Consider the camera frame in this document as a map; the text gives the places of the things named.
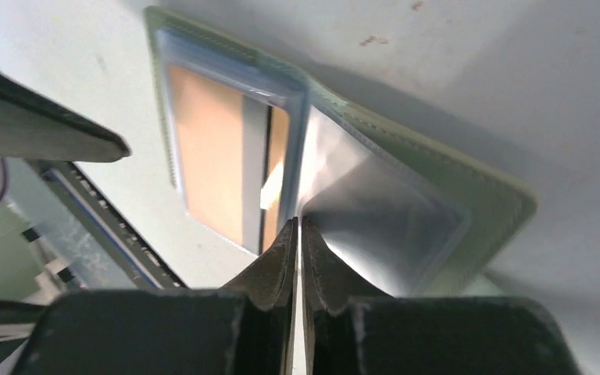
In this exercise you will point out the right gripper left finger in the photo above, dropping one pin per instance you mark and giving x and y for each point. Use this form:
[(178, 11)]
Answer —
[(243, 327)]

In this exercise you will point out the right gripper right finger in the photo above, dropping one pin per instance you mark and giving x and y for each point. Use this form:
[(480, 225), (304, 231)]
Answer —
[(353, 327)]

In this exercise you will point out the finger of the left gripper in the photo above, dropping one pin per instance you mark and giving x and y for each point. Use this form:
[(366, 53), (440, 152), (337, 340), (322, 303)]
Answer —
[(35, 127)]

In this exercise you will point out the orange card in holder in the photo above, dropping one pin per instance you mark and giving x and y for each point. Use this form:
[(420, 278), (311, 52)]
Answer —
[(231, 149)]

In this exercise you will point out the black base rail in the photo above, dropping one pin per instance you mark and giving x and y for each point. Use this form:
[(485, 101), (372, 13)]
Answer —
[(119, 243)]

